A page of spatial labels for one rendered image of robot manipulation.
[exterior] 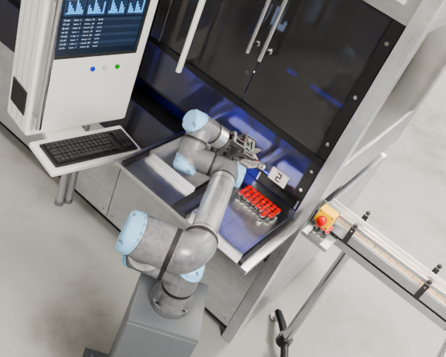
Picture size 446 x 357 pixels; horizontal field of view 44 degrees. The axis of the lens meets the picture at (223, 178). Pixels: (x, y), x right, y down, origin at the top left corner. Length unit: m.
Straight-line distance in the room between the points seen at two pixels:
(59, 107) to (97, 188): 0.83
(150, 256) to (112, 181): 1.64
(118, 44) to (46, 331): 1.34
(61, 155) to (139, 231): 1.00
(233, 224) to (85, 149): 0.70
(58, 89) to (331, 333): 2.00
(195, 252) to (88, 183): 1.83
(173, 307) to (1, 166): 1.85
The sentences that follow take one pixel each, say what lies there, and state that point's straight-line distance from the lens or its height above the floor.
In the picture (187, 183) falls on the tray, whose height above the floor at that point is 0.91.
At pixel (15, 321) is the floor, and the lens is 2.79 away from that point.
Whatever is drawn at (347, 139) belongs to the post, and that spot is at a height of 1.35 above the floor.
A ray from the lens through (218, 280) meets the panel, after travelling 2.78.
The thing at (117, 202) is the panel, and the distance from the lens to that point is 3.04.
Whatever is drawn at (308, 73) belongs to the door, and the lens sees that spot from 2.13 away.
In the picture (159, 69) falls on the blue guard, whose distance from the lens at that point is 2.54.
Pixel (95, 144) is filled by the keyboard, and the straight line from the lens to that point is 2.42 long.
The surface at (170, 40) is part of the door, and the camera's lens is 2.48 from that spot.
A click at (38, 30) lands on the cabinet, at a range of 2.18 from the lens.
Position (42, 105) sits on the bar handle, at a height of 1.01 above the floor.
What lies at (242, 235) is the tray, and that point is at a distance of 2.18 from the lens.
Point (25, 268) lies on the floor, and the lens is 2.97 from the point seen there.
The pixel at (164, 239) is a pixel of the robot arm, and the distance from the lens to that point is 1.39.
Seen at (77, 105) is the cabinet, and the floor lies 0.93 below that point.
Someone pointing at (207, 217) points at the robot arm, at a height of 1.33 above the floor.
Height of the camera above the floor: 2.32
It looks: 37 degrees down
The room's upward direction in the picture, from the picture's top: 25 degrees clockwise
